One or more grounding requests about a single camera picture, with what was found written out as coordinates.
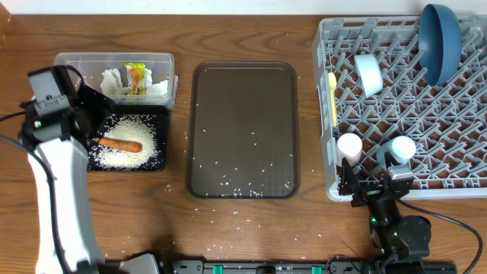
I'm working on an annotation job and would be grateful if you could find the white tissue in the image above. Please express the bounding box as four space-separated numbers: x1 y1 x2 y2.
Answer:
145 69 168 96
100 68 128 96

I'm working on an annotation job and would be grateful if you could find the light blue plastic cup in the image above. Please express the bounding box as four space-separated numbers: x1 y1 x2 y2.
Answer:
376 135 416 169

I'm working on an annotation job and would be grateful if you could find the pink white plastic cup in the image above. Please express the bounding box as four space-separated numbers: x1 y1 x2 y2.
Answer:
336 133 362 167

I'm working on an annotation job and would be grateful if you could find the orange carrot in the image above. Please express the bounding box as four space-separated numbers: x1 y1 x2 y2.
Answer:
94 138 142 153

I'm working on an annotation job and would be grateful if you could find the yellow green snack wrapper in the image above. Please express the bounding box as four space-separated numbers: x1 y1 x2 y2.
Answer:
124 62 146 96

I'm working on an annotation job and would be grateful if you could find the light blue bowl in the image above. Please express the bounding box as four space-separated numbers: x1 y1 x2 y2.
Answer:
354 54 384 98

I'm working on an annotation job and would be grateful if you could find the yellow plastic spoon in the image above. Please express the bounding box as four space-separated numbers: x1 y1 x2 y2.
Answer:
328 72 338 127

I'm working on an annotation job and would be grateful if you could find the dark blue plate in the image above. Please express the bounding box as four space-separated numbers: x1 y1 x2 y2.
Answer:
419 4 462 86

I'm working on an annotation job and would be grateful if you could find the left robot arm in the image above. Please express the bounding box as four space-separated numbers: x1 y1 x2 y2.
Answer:
20 65 164 273

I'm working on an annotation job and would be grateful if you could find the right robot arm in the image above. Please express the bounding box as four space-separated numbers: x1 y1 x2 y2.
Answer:
338 158 431 273

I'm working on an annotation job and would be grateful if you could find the clear plastic waste bin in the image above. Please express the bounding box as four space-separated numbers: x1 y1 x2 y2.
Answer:
54 52 178 109

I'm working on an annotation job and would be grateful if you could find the grey dishwasher rack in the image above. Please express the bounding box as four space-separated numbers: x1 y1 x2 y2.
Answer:
311 15 486 202

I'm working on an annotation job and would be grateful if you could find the black plastic bin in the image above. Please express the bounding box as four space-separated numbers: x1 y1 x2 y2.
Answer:
88 105 168 171

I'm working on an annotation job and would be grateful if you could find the dark brown serving tray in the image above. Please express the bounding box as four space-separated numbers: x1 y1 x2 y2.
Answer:
186 62 300 199

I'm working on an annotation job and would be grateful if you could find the left black cable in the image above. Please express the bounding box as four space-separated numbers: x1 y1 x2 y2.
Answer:
0 110 69 274

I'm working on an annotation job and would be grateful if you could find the black cable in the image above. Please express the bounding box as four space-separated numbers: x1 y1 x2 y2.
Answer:
395 197 484 274
0 110 69 274

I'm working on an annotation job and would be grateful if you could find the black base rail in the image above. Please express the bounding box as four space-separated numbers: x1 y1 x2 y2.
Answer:
102 259 457 274

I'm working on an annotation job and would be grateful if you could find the right black cable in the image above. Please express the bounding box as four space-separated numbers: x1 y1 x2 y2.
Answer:
395 197 484 274

